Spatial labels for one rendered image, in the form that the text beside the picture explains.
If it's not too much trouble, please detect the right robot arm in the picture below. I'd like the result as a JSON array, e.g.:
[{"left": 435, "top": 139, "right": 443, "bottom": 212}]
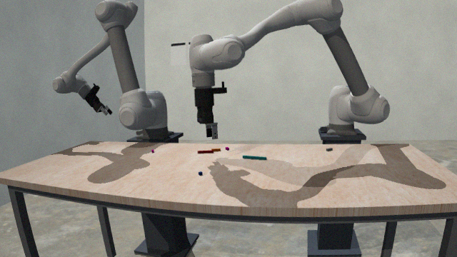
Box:
[{"left": 52, "top": 0, "right": 174, "bottom": 139}]

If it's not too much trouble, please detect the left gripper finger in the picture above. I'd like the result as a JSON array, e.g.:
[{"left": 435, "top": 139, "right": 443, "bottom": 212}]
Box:
[
  {"left": 206, "top": 122, "right": 218, "bottom": 139},
  {"left": 206, "top": 126, "right": 212, "bottom": 137}
]

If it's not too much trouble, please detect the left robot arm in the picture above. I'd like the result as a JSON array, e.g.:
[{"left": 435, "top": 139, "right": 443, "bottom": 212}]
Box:
[{"left": 189, "top": 0, "right": 390, "bottom": 136}]

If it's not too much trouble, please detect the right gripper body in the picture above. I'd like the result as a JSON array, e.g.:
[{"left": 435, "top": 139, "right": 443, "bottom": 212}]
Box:
[{"left": 79, "top": 84, "right": 105, "bottom": 113}]

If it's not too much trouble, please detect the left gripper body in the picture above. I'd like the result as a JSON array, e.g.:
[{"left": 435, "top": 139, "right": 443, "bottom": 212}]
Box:
[{"left": 191, "top": 73, "right": 227, "bottom": 124}]

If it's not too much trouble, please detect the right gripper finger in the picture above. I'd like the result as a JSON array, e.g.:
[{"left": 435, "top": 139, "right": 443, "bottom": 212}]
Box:
[
  {"left": 97, "top": 106, "right": 108, "bottom": 115},
  {"left": 104, "top": 106, "right": 113, "bottom": 115}
]

